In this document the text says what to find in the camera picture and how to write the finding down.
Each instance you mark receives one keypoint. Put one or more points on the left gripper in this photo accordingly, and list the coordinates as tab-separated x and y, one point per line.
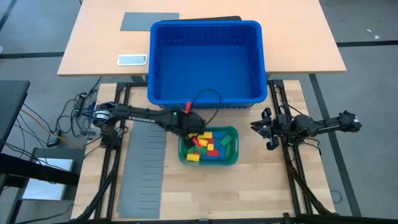
188	123

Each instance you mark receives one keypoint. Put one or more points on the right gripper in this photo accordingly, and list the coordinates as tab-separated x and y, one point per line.
281	126

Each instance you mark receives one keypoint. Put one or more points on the small green plastic basket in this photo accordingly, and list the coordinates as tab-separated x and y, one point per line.
208	163

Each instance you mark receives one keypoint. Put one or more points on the long grey slotted divider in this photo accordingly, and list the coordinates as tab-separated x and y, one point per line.
136	174

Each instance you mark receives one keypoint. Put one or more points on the large blue plastic bin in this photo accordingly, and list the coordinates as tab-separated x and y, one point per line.
205	68

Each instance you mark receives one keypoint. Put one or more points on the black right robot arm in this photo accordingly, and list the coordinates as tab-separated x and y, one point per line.
326	124

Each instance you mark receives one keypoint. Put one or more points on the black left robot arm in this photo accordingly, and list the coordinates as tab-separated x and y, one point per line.
140	115

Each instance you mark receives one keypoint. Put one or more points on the small yellow wooden cube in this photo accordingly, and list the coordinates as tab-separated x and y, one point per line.
210	147
192	135

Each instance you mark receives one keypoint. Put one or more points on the long yellow wooden block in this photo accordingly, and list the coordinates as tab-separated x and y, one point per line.
205	135

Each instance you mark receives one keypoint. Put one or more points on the long red wooden block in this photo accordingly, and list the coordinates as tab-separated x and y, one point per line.
212	152

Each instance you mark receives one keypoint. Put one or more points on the long blue wooden block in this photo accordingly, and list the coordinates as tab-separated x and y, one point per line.
219	134

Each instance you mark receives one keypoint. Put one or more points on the long green wooden block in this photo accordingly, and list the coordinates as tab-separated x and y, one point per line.
226	140

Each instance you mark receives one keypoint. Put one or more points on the light wood desk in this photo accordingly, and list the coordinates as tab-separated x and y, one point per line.
295	37

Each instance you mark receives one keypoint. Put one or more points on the silver metal clamp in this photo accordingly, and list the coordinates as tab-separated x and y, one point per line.
90	133

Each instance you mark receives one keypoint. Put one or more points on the white-framed smartphone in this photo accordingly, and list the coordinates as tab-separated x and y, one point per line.
132	59

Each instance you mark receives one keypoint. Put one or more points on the black power strip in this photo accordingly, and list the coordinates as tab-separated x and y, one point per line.
81	104

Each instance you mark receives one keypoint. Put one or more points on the grey metal plate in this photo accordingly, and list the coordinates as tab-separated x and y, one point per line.
62	152

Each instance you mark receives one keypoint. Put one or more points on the grey flat panel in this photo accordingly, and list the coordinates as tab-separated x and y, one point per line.
146	21

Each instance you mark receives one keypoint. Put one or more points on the black power adapter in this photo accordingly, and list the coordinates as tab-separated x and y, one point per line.
53	139

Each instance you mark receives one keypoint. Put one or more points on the black desk crossbar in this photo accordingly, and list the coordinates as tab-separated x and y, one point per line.
37	172

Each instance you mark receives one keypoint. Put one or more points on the black side desk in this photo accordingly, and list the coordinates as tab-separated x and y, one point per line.
12	105

